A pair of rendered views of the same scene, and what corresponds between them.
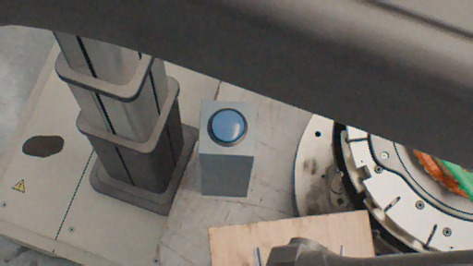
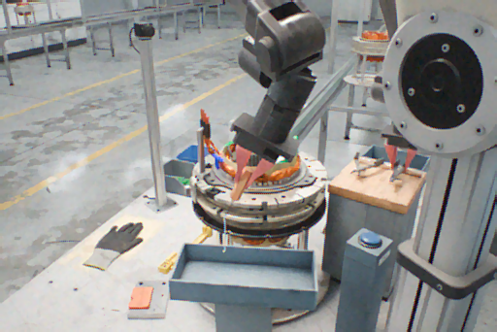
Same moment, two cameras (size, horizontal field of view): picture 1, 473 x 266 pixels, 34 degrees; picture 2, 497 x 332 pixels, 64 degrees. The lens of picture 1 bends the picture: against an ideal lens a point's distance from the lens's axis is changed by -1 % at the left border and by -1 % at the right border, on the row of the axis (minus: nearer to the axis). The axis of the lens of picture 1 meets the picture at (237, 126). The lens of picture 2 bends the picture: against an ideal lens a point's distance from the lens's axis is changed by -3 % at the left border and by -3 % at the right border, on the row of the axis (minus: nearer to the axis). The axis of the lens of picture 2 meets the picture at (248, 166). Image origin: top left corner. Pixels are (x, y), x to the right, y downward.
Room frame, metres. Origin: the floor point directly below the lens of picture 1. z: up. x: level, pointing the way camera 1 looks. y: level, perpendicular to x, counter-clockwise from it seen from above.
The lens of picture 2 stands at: (0.94, 0.32, 1.53)
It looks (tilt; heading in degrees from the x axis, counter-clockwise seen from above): 26 degrees down; 225
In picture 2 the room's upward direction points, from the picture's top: straight up
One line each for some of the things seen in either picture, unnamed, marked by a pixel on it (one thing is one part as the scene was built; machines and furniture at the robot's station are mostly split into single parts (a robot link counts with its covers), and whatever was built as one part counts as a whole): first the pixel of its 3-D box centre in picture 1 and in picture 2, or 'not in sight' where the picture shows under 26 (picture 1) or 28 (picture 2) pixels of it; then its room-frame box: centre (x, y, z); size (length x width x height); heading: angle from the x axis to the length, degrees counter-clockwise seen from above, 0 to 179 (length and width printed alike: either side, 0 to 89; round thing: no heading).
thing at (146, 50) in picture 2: not in sight; (153, 128); (0.27, -0.78, 1.07); 0.03 x 0.03 x 0.57; 87
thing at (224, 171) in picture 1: (226, 153); (362, 288); (0.28, 0.01, 0.91); 0.07 x 0.07 x 0.25; 2
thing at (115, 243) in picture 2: not in sight; (116, 241); (0.50, -0.68, 0.79); 0.24 x 0.13 x 0.02; 22
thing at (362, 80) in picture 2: not in sight; (372, 60); (-1.82, -1.16, 0.94); 0.39 x 0.39 x 0.30
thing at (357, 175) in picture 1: (355, 160); (317, 198); (0.25, -0.15, 1.06); 0.08 x 0.02 x 0.01; 17
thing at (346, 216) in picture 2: not in sight; (370, 229); (0.07, -0.09, 0.91); 0.19 x 0.19 x 0.26; 12
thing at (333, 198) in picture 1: (337, 186); not in sight; (0.27, -0.16, 0.81); 0.07 x 0.03 x 0.01; 9
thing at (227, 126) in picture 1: (227, 126); (370, 238); (0.28, 0.01, 1.04); 0.04 x 0.04 x 0.01
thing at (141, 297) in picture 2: not in sight; (141, 297); (0.58, -0.41, 0.80); 0.07 x 0.05 x 0.01; 47
